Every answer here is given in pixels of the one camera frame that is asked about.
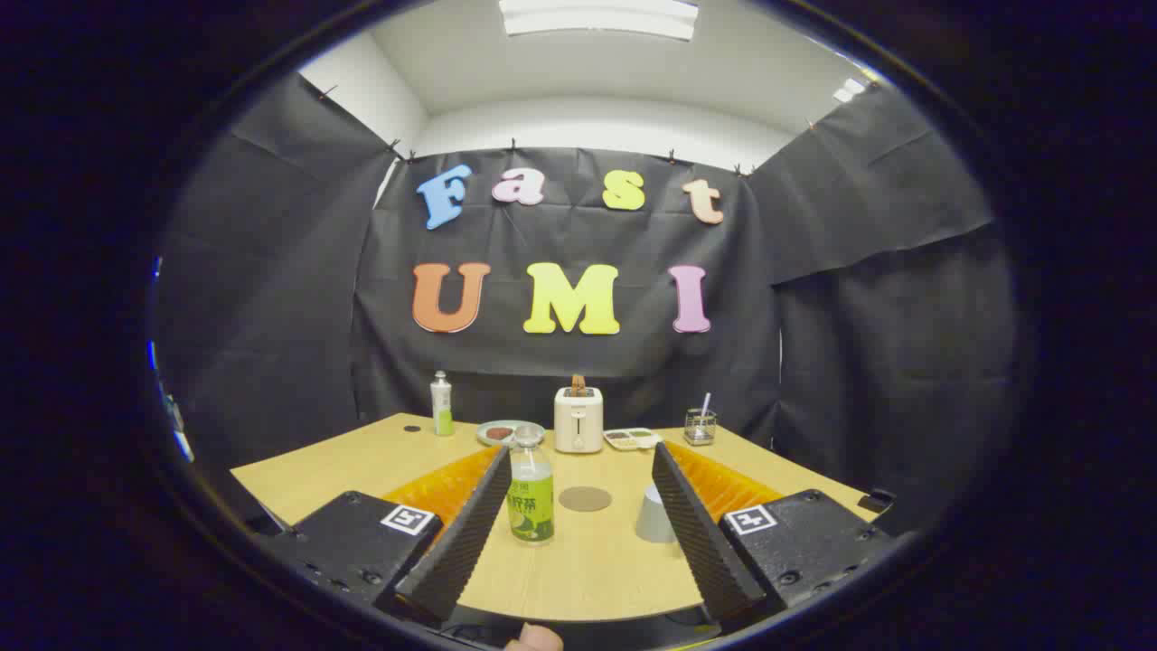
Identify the round brown coaster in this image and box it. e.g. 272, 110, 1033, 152
558, 486, 613, 514

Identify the wooden table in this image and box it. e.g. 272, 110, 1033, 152
230, 413, 882, 623

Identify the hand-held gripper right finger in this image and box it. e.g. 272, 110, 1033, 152
651, 440, 896, 634

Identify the green label juice bottle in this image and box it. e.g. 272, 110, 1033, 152
506, 425, 556, 545

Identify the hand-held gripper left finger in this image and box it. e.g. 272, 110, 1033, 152
258, 443, 513, 629

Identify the white and green bottle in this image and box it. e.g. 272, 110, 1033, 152
430, 370, 456, 438

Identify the plate with food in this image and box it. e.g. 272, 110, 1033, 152
476, 420, 546, 448

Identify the black backdrop cloth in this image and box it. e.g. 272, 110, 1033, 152
154, 72, 1018, 534

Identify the cream toaster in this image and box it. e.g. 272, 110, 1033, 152
553, 385, 605, 455

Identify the pale grey cup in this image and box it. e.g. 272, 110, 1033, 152
635, 482, 679, 544

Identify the long ceiling light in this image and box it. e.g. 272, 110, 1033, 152
499, 0, 700, 42

